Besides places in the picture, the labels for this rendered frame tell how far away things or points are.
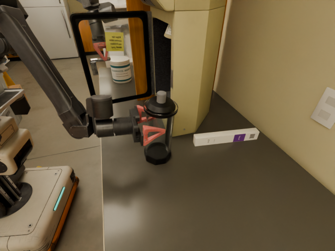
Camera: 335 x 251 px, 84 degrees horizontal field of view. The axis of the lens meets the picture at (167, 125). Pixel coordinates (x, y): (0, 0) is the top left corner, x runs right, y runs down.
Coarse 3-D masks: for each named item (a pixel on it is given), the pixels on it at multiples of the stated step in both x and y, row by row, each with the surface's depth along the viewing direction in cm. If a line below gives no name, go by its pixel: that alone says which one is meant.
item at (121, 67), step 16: (80, 32) 73; (96, 32) 75; (112, 32) 77; (128, 32) 80; (96, 48) 78; (112, 48) 80; (128, 48) 83; (144, 48) 86; (96, 64) 81; (112, 64) 84; (128, 64) 87; (144, 64) 90; (96, 80) 85; (112, 80) 88; (128, 80) 91; (144, 80) 95; (112, 96) 92; (128, 96) 96
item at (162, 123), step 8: (144, 104) 58; (176, 104) 59; (152, 112) 54; (152, 120) 57; (160, 120) 56; (168, 120) 57; (168, 128) 59; (160, 136) 60; (168, 136) 62; (152, 144) 63; (160, 144) 62; (168, 144) 64; (152, 152) 65; (160, 152) 64; (168, 152) 68
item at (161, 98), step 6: (156, 96) 59; (162, 96) 55; (150, 102) 56; (156, 102) 56; (162, 102) 56; (168, 102) 57; (150, 108) 55; (156, 108) 54; (162, 108) 54; (168, 108) 55; (174, 108) 57
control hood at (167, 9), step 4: (152, 0) 56; (156, 0) 51; (160, 0) 51; (164, 0) 51; (168, 0) 51; (172, 0) 52; (148, 4) 69; (156, 4) 56; (160, 4) 52; (164, 4) 52; (168, 4) 52; (172, 4) 52; (160, 8) 56; (164, 8) 52; (168, 8) 52; (172, 8) 53
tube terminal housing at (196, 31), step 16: (176, 0) 52; (192, 0) 53; (208, 0) 54; (224, 0) 67; (160, 16) 67; (176, 16) 54; (192, 16) 56; (208, 16) 57; (176, 32) 57; (192, 32) 58; (208, 32) 61; (176, 48) 60; (192, 48) 61; (208, 48) 66; (176, 64) 63; (192, 64) 64; (208, 64) 72; (176, 80) 66; (192, 80) 68; (208, 80) 79; (176, 96) 70; (192, 96) 72; (208, 96) 87; (192, 112) 77; (176, 128) 79; (192, 128) 82
